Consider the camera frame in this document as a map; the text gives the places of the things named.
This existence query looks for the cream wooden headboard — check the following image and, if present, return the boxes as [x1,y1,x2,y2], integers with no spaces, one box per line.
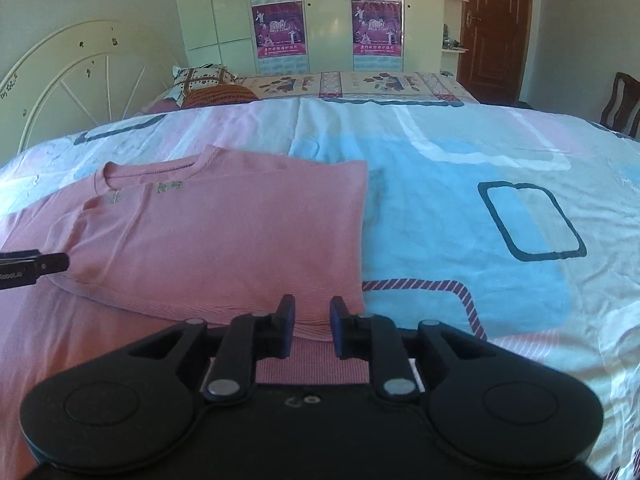
[0,20,177,157]

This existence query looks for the pink knit sweater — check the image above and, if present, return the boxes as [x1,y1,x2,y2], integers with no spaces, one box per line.
[0,144,372,386]

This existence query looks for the pastel patterned bedspread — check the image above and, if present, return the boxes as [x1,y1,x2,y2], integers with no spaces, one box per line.
[0,95,640,480]

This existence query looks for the patterned pillow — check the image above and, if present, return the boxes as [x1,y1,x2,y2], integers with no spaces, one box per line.
[172,64,242,107]

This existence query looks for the brown wooden door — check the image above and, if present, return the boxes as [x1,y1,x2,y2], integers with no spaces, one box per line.
[456,0,535,106]

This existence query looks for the cream wardrobe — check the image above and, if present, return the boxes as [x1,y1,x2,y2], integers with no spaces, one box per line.
[170,0,447,76]

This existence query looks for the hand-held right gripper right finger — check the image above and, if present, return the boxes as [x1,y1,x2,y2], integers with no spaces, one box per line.
[329,296,503,404]

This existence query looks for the floral bed sheet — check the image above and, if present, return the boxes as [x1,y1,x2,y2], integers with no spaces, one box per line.
[235,70,477,107]

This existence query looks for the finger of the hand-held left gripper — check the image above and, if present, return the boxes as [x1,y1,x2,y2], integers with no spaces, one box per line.
[34,251,71,276]

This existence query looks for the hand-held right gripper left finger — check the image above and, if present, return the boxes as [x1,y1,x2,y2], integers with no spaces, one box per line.
[122,294,297,407]

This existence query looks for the dark wooden chair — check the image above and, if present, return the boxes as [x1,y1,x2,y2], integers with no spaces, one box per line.
[599,72,640,140]

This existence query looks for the orange striped cushion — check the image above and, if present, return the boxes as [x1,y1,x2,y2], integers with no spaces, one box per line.
[181,82,261,110]

